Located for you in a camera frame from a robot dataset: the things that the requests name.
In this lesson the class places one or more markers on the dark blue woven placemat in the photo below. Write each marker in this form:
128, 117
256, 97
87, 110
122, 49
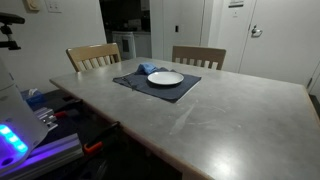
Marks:
166, 92

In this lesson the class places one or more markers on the light wooden slat-back chair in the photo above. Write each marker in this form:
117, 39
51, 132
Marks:
200, 52
93, 51

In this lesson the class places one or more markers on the white light switch plate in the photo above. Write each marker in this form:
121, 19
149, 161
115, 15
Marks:
53, 5

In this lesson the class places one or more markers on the light blue cloth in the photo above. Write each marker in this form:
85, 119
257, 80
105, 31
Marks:
146, 68

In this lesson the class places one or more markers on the black camera on mount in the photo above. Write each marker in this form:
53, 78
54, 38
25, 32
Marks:
10, 18

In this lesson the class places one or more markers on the white round plate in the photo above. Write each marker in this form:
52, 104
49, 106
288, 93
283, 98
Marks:
165, 78

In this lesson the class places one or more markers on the beige wall thermostat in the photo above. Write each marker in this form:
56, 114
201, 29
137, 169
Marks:
32, 5

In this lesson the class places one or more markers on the silver metal fork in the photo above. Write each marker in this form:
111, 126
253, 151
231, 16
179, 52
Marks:
129, 83

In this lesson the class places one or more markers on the white kitchen stove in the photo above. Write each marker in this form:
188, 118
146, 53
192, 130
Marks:
123, 45

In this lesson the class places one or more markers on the blue tissue box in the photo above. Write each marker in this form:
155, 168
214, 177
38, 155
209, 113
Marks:
33, 98

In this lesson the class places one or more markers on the white door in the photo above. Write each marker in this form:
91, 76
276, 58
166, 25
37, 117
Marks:
283, 40

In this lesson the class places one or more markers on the black wall switch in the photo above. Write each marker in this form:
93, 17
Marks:
177, 28

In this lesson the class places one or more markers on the silver metal block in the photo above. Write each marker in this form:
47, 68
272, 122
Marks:
45, 116

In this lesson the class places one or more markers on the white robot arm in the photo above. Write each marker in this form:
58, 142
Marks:
16, 113

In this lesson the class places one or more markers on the aluminium extrusion rail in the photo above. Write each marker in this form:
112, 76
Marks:
50, 153

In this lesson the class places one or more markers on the small door sign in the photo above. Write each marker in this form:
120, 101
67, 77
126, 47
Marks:
236, 3

